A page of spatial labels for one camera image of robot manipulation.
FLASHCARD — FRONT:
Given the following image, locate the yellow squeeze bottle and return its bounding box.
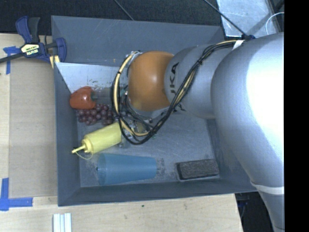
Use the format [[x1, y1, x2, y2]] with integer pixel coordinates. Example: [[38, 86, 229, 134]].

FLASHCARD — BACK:
[[71, 122, 123, 160]]

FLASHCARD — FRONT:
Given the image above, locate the grey metal bin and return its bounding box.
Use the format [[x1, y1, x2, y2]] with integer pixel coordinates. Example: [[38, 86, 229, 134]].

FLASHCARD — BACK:
[[50, 15, 258, 207]]

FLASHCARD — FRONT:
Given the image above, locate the purple toy grape bunch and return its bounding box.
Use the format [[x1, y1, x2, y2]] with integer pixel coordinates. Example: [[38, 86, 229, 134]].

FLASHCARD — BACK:
[[75, 103, 117, 127]]

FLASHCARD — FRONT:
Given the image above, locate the red toy bell pepper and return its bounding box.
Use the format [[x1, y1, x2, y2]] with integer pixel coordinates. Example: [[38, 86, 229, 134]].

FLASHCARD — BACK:
[[69, 86, 98, 110]]

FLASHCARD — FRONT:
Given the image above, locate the pale wood board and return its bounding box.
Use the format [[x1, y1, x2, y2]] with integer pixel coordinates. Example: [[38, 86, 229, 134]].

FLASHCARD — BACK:
[[8, 58, 59, 199]]

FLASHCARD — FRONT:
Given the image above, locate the blue plastic cup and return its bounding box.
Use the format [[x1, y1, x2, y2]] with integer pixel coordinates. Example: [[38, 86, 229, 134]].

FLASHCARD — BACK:
[[96, 152, 158, 187]]

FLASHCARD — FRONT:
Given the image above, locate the dark grey sponge block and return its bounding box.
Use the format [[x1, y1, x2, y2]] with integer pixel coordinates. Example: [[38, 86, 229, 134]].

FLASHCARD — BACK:
[[175, 159, 221, 181]]

